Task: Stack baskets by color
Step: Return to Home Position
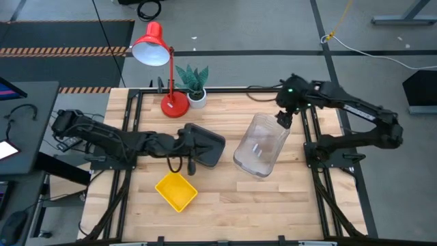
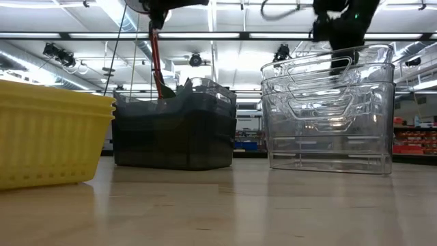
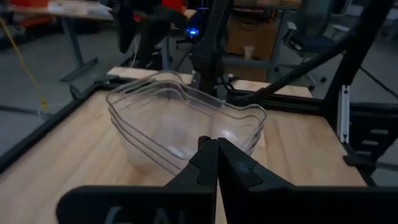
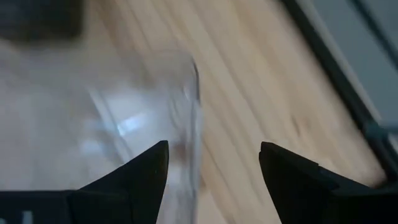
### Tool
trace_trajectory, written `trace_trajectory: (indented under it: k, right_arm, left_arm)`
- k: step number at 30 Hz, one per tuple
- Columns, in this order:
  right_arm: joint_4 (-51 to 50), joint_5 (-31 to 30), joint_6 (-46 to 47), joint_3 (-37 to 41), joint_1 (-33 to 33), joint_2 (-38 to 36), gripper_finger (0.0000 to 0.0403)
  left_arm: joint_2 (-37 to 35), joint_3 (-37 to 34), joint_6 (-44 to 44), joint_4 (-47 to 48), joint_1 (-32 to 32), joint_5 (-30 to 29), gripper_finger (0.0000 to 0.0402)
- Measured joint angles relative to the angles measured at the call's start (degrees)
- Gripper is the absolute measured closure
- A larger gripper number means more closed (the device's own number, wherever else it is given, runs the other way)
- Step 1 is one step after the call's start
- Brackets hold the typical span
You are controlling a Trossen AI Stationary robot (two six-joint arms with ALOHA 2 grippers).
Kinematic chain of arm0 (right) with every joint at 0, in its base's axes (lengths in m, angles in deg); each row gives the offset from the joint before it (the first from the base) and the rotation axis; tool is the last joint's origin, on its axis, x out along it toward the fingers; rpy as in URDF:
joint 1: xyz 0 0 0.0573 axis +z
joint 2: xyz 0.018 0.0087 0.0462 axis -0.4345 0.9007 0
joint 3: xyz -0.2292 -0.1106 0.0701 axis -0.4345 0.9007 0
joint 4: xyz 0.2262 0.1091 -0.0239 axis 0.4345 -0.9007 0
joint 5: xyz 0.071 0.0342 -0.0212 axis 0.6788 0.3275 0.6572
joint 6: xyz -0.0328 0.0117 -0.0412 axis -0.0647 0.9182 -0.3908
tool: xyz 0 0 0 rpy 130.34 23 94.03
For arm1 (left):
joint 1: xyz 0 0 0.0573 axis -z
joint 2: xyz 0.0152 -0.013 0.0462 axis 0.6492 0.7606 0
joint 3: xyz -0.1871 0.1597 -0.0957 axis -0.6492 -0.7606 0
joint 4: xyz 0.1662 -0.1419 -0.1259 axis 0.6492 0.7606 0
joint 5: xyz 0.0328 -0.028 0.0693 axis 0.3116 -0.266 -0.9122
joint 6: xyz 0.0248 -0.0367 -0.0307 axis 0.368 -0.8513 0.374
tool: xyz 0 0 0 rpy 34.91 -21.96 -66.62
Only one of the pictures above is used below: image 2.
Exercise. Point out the black horizontal frame bar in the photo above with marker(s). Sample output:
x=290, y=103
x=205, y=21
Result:
x=205, y=35

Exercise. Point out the blue storage bin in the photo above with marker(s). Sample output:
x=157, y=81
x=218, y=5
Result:
x=246, y=146

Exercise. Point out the red bin wall shelf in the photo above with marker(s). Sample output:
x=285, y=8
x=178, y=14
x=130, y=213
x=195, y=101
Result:
x=414, y=141

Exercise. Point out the round black overhead camera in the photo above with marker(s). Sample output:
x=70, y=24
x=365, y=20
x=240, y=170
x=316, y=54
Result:
x=195, y=60

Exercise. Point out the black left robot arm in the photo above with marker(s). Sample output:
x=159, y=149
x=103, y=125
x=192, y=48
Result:
x=170, y=7

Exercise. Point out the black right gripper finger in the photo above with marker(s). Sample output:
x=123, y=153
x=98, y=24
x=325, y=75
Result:
x=343, y=61

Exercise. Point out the round grey lamp head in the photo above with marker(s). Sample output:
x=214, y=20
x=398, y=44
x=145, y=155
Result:
x=134, y=5

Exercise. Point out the clear plastic bin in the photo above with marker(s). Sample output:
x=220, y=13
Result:
x=327, y=150
x=375, y=73
x=375, y=54

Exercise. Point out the black ceiling camera cluster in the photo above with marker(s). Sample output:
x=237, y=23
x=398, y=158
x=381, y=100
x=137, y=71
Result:
x=58, y=54

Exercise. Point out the dark clamp base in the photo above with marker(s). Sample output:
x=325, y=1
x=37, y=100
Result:
x=168, y=92

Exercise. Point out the smoke grey plastic bin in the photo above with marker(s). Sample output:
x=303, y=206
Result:
x=170, y=143
x=205, y=89

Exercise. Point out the silver ceiling duct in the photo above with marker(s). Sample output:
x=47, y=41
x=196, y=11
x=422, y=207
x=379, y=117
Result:
x=41, y=65

